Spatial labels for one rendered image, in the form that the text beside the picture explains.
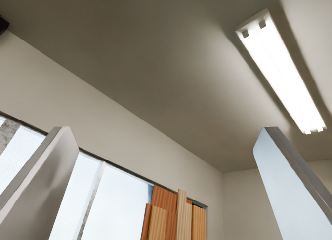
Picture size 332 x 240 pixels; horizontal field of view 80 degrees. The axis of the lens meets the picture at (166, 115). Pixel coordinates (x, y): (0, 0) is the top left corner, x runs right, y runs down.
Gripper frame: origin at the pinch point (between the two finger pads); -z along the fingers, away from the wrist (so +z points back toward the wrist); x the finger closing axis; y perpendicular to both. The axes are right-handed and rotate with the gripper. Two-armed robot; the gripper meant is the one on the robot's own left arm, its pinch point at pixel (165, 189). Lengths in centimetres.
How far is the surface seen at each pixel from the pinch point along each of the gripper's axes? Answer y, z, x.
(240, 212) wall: -250, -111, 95
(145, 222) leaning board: -165, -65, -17
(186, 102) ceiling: -97, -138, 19
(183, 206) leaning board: -193, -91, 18
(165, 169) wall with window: -174, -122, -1
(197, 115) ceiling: -115, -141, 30
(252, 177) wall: -226, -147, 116
